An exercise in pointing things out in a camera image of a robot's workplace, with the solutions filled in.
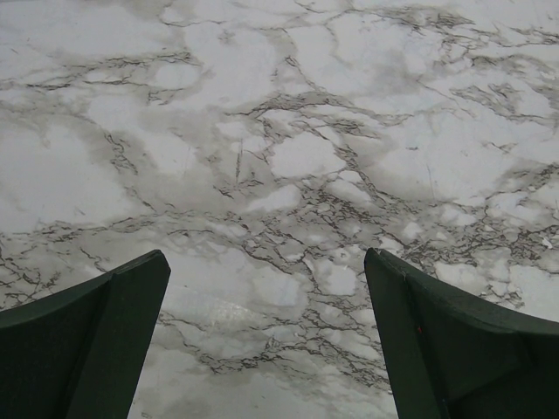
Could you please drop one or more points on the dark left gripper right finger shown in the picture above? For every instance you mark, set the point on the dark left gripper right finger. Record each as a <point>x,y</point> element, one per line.
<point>450,354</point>

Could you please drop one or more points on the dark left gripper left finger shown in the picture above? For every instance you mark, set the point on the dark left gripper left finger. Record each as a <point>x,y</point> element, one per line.
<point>79,352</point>

